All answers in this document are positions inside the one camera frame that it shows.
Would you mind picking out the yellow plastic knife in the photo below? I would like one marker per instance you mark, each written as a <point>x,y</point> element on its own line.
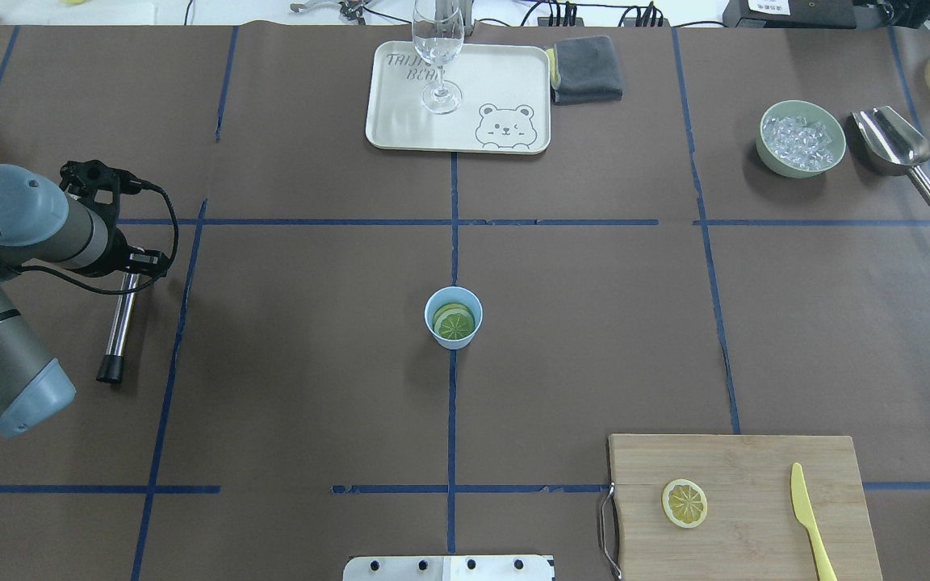
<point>803,511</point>

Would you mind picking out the clear wine glass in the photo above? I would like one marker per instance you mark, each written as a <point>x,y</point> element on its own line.
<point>438,36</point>

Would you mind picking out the steel ice scoop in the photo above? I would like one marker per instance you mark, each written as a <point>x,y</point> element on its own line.
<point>894,146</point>

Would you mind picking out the green bowl with ice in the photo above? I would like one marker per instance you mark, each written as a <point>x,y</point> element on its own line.
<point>800,140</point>

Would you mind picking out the lemon slice on board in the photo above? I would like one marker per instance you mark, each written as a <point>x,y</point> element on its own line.
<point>684,503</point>

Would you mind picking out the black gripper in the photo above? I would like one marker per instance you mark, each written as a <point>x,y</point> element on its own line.
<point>119,251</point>

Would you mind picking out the grey folded cloth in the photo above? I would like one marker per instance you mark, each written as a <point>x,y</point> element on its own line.
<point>585,70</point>

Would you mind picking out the light blue plastic cup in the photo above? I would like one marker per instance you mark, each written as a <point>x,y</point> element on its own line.
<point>453,294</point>

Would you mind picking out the bamboo cutting board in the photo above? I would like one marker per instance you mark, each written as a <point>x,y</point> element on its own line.
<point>751,532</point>

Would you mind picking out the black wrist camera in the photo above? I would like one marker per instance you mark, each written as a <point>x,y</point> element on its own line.
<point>98,187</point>

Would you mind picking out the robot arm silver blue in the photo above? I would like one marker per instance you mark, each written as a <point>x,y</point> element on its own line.
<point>69,230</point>

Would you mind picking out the steel muddler rod black tip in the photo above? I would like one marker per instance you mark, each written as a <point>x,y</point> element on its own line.
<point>112,366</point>

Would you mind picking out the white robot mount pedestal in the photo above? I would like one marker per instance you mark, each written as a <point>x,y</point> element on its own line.
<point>451,567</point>

